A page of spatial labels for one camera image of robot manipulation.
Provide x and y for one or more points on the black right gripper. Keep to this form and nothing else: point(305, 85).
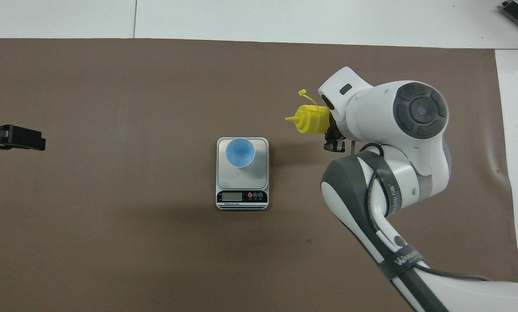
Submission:
point(333, 125)

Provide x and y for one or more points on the yellow squeeze bottle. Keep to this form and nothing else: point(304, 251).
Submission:
point(313, 119)

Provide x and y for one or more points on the light blue plastic cup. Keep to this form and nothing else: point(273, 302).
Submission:
point(240, 151)

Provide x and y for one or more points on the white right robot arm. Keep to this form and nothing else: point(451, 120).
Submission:
point(389, 112)

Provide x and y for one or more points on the silver digital kitchen scale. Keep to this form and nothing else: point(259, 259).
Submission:
point(241, 197)

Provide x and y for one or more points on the brown paper table mat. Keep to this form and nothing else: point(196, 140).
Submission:
point(111, 86)

